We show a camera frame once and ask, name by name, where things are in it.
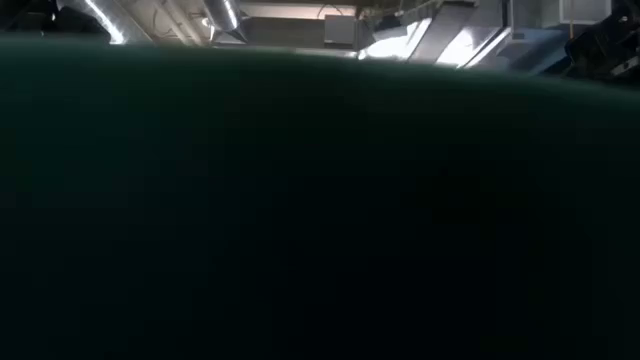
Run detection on large clear grey plastic plate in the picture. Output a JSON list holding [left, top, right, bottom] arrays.
[[0, 33, 640, 360]]

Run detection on silver ventilation duct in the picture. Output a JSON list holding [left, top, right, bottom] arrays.
[[201, 0, 250, 44], [55, 0, 154, 46]]

